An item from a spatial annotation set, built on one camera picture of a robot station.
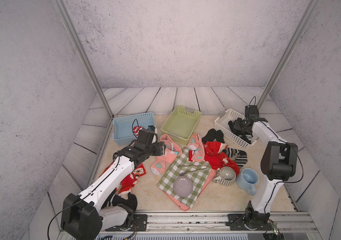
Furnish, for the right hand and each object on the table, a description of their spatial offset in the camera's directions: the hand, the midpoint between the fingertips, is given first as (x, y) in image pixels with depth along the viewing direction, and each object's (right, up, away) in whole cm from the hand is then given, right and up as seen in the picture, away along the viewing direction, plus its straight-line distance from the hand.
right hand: (240, 123), depth 97 cm
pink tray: (-21, -31, -10) cm, 39 cm away
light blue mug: (0, -32, -10) cm, 34 cm away
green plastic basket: (-37, 0, +21) cm, 43 cm away
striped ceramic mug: (-12, -31, -9) cm, 34 cm away
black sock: (-15, -8, +9) cm, 20 cm away
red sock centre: (-18, -21, -6) cm, 28 cm away
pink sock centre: (-44, -18, -3) cm, 48 cm away
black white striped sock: (+1, -22, -1) cm, 22 cm away
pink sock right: (-28, -14, +3) cm, 31 cm away
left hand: (-48, -12, -17) cm, 52 cm away
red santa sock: (-67, -33, -15) cm, 76 cm away
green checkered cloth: (-28, -29, -8) cm, 41 cm away
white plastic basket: (-10, -1, +7) cm, 12 cm away
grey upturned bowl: (-38, -33, -18) cm, 54 cm away
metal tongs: (-25, -27, -6) cm, 37 cm away
